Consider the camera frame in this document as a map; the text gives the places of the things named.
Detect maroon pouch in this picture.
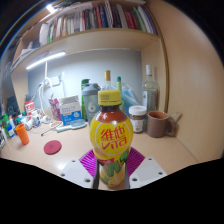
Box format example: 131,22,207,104
48,97,63,122

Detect orange plastic cup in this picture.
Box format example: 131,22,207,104
15,123,30,146

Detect green-capped slim bottle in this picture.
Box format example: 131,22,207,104
115,76,125,113

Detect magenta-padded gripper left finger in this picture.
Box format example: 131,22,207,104
59,148,100,190

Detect red round coaster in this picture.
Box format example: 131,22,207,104
43,139,63,155

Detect grey shaker bottle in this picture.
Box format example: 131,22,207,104
81,83,102,126

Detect white cable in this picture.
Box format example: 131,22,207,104
34,61,66,114

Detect yellow-capped yellow drink bottle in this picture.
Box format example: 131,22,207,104
89,89,134,188

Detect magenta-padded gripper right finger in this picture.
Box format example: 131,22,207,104
124,147,168,190

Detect white light bar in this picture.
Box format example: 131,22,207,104
25,50,67,71

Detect brown jar with white lid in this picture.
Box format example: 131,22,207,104
128,105,148,134

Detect clear glass bottle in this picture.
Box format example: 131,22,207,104
142,64,160,114

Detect brown mug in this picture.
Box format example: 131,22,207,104
146,110,178,139

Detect white and blue carton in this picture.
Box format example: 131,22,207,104
58,95,83,126

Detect light blue hairbrush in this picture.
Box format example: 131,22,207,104
55,119,88,133

